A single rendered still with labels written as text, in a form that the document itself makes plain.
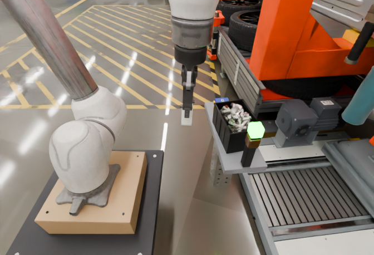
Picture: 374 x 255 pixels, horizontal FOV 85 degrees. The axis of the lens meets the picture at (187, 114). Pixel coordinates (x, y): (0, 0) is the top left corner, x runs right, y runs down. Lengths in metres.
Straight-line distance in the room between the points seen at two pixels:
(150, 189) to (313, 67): 1.05
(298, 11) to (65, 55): 0.96
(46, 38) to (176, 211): 0.97
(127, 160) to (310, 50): 1.04
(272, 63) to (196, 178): 0.79
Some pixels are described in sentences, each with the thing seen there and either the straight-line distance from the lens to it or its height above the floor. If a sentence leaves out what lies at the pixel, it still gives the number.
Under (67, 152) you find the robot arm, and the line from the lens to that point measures 0.70.
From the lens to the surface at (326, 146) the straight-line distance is 1.53.
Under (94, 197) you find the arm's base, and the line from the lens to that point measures 0.84.
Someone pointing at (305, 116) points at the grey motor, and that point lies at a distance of 1.24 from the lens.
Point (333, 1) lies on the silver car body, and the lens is 1.64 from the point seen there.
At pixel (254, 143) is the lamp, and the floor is 0.60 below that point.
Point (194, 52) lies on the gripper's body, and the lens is 0.45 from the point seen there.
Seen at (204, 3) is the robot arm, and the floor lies 1.03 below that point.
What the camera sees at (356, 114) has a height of 0.53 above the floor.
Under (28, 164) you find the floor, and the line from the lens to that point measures 1.72.
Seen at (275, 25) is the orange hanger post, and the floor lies 0.81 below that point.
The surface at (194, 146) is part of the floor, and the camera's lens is 1.47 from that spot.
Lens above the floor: 1.12
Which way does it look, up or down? 41 degrees down
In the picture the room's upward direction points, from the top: straight up
